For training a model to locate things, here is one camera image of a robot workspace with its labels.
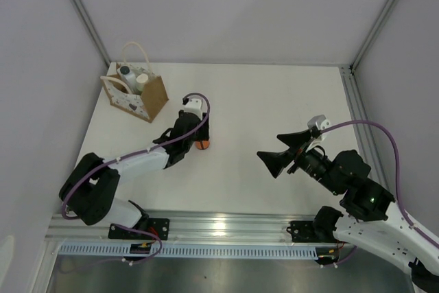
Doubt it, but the right aluminium frame post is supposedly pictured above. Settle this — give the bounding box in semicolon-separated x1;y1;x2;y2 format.
350;0;399;74

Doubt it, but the white slotted cable duct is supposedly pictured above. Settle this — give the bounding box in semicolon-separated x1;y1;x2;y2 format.
58;242;318;260

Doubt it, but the pale green white-cap bottle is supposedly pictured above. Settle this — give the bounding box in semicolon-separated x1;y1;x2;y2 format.
135;73;149;95

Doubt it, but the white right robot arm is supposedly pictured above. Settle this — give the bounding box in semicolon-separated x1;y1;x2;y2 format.
257;124;438;292

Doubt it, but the orange blue pump bottle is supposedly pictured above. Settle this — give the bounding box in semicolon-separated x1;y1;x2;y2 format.
195;140;210;150

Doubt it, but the aluminium rail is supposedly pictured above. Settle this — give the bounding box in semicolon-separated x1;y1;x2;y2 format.
45;210;315;245
339;65;392;192

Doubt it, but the brown canvas tote bag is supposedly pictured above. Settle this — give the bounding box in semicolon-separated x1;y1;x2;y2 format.
100;41;169;123

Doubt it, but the right side aluminium rail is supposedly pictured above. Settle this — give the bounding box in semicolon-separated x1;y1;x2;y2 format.
339;65;392;192

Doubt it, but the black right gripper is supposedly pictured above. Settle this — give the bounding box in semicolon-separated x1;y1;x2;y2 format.
256;129;342;195

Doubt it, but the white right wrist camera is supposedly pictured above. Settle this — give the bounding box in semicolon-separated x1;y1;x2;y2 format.
307;115;332;143

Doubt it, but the white tube black-cap bottle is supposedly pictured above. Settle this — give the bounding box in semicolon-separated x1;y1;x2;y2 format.
117;65;137;93

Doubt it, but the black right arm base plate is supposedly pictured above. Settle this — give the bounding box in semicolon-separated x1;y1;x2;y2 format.
286;220;320;243

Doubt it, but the aluminium front rail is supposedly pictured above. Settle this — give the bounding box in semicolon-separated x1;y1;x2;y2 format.
45;210;315;245

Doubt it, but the aluminium frame post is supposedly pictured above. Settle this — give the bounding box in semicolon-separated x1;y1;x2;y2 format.
350;0;399;74
69;0;111;68

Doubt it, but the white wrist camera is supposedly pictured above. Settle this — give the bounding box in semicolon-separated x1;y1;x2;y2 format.
182;97;203;118
307;115;332;143

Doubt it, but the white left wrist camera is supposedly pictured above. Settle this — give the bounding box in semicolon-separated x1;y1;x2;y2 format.
182;97;203;118

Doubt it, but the left aluminium frame post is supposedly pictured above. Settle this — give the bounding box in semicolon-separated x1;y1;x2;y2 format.
69;0;111;68

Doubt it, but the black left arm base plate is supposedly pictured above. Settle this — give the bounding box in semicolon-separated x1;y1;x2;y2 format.
108;218;170;241

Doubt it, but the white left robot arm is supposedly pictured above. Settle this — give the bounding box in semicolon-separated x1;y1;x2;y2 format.
59;110;210;239

